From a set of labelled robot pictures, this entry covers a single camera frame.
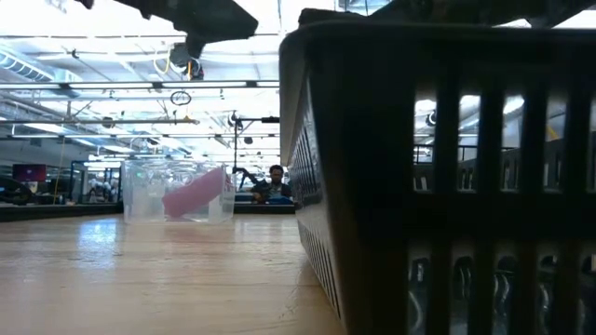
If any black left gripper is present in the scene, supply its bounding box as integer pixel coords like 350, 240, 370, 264
171, 0, 260, 60

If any pink bandage roll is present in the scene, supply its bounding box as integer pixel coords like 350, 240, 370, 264
161, 167, 227, 220

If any black hanging ceiling device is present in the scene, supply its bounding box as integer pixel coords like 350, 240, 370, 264
168, 44, 205, 81

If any black pole stand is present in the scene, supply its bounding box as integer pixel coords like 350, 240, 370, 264
231, 111, 280, 168

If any person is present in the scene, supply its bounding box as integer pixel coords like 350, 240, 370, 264
251, 164, 294, 206

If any small black plastic basket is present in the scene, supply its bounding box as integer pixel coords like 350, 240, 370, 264
278, 20, 596, 335

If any clear plastic container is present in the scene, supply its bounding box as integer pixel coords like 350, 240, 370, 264
121, 159, 237, 224

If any red screen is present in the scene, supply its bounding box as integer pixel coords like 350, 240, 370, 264
12, 164, 47, 183

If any yellow cable loop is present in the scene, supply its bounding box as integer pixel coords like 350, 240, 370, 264
153, 48, 172, 76

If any black cable ring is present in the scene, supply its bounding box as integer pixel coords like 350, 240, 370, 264
169, 90, 193, 107

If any black cell frame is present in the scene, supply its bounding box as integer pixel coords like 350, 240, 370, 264
69, 160, 122, 205

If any black metal table frame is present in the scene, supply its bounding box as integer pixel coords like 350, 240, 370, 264
0, 202, 297, 223

